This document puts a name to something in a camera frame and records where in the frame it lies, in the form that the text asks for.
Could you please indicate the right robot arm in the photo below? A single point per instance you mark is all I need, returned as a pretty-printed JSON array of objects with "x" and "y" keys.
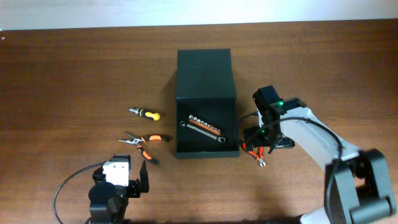
[{"x": 358, "y": 187}]

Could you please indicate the silver ratchet wrench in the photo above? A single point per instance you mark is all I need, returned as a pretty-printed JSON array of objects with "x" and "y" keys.
[{"x": 216, "y": 138}]

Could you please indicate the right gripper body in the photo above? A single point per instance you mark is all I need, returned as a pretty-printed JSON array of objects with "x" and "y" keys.
[{"x": 263, "y": 136}]

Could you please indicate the red diagonal cutting pliers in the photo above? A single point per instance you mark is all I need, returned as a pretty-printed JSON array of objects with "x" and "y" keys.
[{"x": 256, "y": 152}]

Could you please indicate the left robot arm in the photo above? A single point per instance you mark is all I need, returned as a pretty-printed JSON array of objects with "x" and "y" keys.
[{"x": 110, "y": 195}]

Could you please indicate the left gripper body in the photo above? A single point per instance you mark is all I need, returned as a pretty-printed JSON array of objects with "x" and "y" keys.
[{"x": 134, "y": 188}]

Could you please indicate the orange socket holder rail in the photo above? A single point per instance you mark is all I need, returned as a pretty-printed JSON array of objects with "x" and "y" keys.
[{"x": 204, "y": 125}]

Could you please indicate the orange black needle-nose pliers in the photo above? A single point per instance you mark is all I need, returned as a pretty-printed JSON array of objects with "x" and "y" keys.
[{"x": 140, "y": 141}]

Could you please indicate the black open gift box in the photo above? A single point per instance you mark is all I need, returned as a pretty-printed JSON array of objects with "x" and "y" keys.
[{"x": 205, "y": 88}]

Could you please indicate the yellow black stubby screwdriver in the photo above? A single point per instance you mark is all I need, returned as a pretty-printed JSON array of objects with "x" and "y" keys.
[{"x": 145, "y": 113}]

